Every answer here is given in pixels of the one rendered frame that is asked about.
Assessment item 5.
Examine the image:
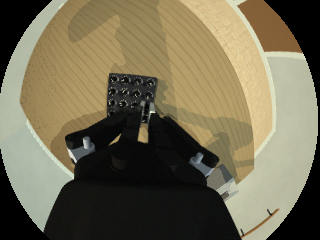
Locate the black square box with knobs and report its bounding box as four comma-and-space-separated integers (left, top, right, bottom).
107, 73, 157, 124

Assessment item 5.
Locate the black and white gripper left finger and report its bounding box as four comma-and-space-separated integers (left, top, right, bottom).
65, 101, 145, 170

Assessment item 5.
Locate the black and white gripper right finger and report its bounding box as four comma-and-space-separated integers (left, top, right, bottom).
147, 102, 219, 178

